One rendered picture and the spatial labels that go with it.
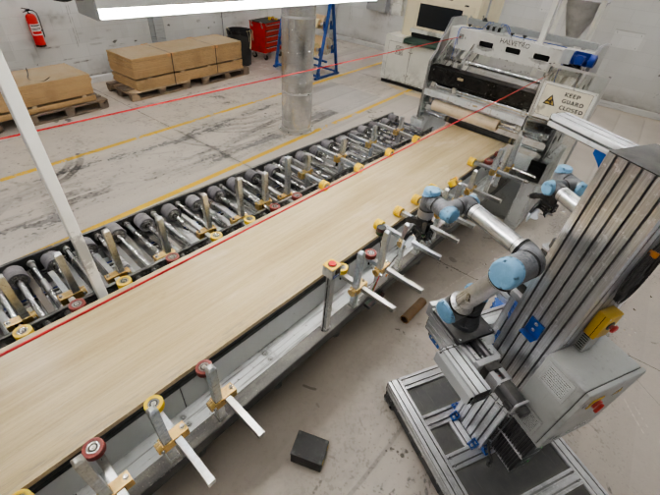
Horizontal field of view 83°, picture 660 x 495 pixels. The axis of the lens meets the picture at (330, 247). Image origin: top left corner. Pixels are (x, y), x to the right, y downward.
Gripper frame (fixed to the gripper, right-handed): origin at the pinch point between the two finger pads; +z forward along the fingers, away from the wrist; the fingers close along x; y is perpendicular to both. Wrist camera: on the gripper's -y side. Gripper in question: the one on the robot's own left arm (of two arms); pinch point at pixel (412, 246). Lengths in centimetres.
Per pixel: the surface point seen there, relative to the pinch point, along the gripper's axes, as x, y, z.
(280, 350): -68, -9, 70
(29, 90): -274, -546, 85
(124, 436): -148, 20, 57
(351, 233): 1, -66, 42
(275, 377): -77, 12, 62
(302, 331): -52, -17, 70
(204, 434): -116, 29, 62
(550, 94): 234, -137, -18
